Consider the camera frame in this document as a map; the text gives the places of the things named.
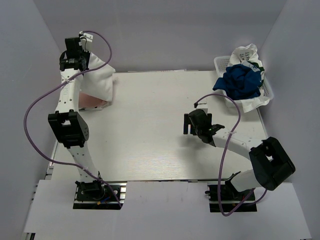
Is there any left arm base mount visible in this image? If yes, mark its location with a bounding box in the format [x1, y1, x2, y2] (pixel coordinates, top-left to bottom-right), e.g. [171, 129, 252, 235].
[73, 180, 127, 210]

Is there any white red-print t-shirt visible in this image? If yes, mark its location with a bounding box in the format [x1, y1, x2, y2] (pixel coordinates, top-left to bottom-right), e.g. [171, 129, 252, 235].
[81, 64, 116, 102]

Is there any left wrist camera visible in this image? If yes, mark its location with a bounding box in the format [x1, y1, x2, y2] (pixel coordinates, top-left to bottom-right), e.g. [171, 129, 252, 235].
[79, 31, 93, 53]

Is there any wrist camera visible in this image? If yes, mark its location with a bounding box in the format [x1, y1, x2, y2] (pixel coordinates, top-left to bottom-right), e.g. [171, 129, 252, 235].
[196, 99, 208, 114]
[79, 31, 93, 53]

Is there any white plastic basket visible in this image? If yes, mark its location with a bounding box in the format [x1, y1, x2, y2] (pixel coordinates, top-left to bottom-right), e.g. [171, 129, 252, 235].
[213, 55, 274, 101]

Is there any blue t-shirt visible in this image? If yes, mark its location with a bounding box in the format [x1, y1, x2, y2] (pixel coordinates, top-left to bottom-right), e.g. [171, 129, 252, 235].
[212, 61, 261, 101]

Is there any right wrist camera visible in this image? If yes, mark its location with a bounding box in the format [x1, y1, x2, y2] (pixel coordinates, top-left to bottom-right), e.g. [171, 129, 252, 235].
[196, 99, 208, 114]

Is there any white printed t-shirt in basket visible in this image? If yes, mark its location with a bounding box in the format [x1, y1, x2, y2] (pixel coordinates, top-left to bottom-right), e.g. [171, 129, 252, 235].
[217, 43, 270, 113]

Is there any folded pink t-shirt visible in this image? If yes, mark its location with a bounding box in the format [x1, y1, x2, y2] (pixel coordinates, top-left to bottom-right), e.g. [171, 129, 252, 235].
[78, 92, 109, 109]

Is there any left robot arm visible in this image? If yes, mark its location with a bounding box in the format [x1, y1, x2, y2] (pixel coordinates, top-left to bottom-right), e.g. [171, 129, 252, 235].
[48, 37, 100, 185]

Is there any green and white t-shirt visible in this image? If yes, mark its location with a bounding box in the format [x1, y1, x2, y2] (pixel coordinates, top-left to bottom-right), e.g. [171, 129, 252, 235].
[247, 61, 265, 88]

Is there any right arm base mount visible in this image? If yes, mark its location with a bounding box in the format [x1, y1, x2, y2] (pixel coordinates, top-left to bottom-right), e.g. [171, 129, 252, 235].
[204, 184, 258, 213]

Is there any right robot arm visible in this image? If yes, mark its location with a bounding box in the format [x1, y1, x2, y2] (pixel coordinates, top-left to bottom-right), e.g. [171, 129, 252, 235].
[183, 109, 296, 200]

